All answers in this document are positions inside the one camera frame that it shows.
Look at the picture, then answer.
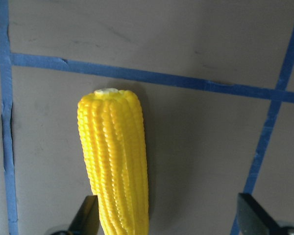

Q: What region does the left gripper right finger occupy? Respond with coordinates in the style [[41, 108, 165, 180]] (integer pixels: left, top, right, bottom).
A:
[[237, 193, 294, 235]]

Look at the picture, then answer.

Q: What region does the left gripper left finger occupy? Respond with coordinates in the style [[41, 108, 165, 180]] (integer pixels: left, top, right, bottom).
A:
[[49, 195, 99, 235]]

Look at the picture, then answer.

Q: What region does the yellow corn cob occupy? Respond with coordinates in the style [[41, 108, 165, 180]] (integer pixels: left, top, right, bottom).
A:
[[77, 88, 149, 235]]

